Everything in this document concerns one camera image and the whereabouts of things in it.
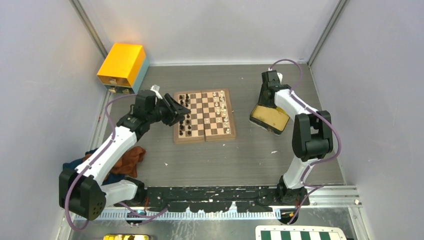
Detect gold tin tray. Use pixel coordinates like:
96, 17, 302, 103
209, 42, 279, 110
249, 104, 290, 136

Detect gold tin front edge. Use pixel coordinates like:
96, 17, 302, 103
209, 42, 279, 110
103, 233, 152, 240

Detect wooden chess board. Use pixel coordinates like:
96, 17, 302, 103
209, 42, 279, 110
173, 88, 237, 144

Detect yellow teal drawer box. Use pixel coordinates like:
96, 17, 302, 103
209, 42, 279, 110
97, 42, 150, 95

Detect green white checkered board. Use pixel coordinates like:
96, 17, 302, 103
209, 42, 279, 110
255, 225, 347, 240

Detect dark blue cloth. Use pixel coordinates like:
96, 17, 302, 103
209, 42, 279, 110
62, 158, 126, 185

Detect orange cloth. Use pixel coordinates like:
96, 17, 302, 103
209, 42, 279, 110
82, 146, 147, 180

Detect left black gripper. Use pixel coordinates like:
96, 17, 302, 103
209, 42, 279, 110
147, 93, 190, 126

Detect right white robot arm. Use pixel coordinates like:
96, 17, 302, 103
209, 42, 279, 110
258, 70, 333, 206

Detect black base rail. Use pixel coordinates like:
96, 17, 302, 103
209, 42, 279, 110
124, 185, 310, 213

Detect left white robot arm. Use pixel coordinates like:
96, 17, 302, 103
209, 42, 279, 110
59, 85, 190, 221

